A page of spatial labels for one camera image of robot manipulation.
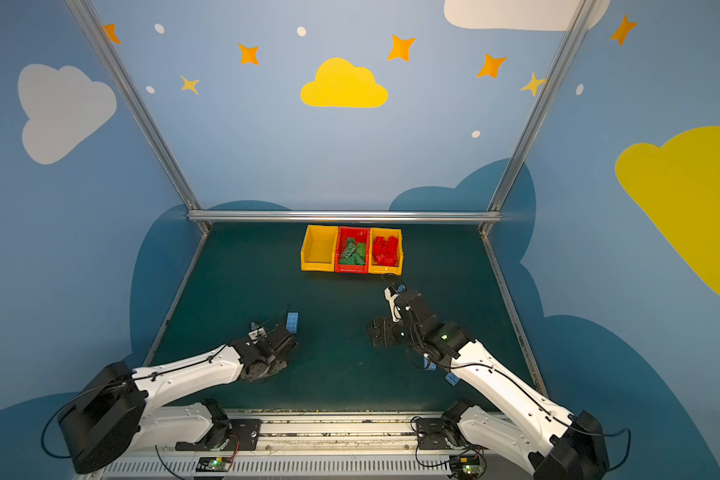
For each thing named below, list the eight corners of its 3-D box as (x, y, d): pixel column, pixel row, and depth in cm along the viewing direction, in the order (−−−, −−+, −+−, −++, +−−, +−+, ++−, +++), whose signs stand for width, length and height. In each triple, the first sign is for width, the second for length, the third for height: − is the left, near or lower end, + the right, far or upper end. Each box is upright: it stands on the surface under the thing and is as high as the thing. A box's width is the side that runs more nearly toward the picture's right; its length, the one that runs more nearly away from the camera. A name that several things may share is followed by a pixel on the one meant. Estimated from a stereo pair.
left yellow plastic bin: (301, 273, 107) (298, 262, 102) (308, 236, 119) (305, 224, 114) (334, 273, 107) (333, 262, 102) (337, 236, 120) (336, 224, 114)
